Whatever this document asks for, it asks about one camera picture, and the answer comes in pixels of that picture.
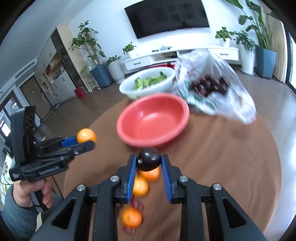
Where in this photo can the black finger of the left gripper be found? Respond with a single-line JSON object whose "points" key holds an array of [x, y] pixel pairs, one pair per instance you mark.
{"points": [[84, 147]]}

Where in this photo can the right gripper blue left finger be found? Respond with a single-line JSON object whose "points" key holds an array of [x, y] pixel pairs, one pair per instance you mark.
{"points": [[123, 192]]}

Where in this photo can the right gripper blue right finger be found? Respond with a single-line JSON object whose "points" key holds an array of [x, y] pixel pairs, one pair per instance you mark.
{"points": [[171, 174]]}

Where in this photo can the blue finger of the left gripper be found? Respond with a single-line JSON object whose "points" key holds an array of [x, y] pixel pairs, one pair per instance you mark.
{"points": [[67, 142]]}

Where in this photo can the small orange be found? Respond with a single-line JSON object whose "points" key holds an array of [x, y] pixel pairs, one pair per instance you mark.
{"points": [[85, 135]]}

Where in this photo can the yellow orange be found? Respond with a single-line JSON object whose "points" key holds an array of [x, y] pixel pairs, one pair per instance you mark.
{"points": [[140, 187]]}

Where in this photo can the dark purple plum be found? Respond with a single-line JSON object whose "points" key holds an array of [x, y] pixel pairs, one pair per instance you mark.
{"points": [[148, 159]]}

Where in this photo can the large front orange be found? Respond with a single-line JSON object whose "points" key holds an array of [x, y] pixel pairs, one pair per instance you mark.
{"points": [[131, 217]]}

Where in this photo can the red grape tomato front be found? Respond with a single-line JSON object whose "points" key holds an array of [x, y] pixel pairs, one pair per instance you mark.
{"points": [[129, 231]]}

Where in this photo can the grey sleeved left forearm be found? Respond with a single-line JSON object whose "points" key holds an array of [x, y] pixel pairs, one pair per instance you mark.
{"points": [[21, 222]]}

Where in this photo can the person's left hand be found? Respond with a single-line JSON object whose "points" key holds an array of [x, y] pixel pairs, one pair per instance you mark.
{"points": [[22, 190]]}

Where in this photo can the brown tablecloth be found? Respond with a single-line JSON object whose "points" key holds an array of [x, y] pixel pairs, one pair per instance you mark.
{"points": [[244, 159]]}

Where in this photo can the red waste bin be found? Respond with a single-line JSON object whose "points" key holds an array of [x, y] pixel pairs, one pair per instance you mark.
{"points": [[79, 92]]}

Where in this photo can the red plastic basin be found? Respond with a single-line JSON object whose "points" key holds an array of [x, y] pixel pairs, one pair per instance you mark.
{"points": [[153, 120]]}

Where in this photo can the wooden storage shelf cabinet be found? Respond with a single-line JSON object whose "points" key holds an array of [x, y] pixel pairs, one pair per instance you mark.
{"points": [[58, 67]]}

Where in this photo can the plant in white ribbed pot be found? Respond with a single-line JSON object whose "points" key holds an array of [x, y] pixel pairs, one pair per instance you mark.
{"points": [[115, 69]]}

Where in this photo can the green leafy vegetables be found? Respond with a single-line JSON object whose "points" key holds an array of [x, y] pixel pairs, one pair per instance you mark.
{"points": [[149, 81]]}

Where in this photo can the white basin with greens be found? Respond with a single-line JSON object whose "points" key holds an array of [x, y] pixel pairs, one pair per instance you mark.
{"points": [[126, 87]]}

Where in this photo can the pile of dark plums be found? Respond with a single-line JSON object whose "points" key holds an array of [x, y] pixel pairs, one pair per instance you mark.
{"points": [[208, 84]]}

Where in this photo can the clear plastic bag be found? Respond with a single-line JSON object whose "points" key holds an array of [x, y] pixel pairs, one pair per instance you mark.
{"points": [[237, 104]]}

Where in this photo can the tall plant in blue pot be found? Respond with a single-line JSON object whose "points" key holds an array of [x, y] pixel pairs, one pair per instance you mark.
{"points": [[91, 70]]}

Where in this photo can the small plant on cabinet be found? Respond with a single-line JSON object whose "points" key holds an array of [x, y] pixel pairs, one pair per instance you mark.
{"points": [[128, 50], [224, 36]]}

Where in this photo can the white TV cabinet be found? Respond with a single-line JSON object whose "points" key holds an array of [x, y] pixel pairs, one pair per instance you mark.
{"points": [[158, 57]]}

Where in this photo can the small right plant on cabinet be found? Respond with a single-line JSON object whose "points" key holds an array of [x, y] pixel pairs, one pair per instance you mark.
{"points": [[224, 36]]}

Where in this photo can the right plant in white pot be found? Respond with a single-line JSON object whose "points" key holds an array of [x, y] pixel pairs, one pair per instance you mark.
{"points": [[247, 52]]}

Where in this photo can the large right plant blue pot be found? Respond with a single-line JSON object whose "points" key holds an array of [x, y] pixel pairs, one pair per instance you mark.
{"points": [[260, 24]]}

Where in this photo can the wall mounted black television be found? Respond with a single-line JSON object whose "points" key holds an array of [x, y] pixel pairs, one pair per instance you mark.
{"points": [[153, 17]]}

